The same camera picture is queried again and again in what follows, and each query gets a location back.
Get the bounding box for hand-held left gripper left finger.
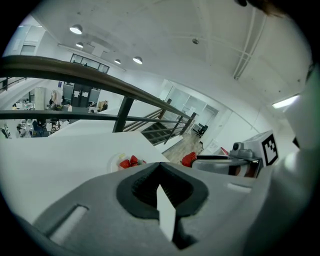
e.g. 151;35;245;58
31;161;181;256

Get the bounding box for grey gripper camera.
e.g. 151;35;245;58
229;141;254;160

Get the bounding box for dark staircase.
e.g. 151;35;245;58
140;121;186;147

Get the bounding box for dark railing with wooden handrail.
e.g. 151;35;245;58
0;55;198;146

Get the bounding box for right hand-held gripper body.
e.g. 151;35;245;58
227;129;280;179

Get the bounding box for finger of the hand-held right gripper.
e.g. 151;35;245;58
191;157;233;176
196;154;230;160

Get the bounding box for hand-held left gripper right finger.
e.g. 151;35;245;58
159;161;272;256

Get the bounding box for long fluorescent ceiling light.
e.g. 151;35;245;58
271;94;301;109

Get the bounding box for black office chair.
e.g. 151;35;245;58
196;124;209;138

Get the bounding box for black double door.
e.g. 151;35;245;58
62;83;101;109

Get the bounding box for white ceiling pipes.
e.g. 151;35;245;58
233;7;268;81

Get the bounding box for person's white shirt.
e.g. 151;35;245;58
243;63;320;256

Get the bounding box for glass office partition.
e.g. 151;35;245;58
159;79;220;131

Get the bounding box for clear white plate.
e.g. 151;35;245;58
106;152;151;174

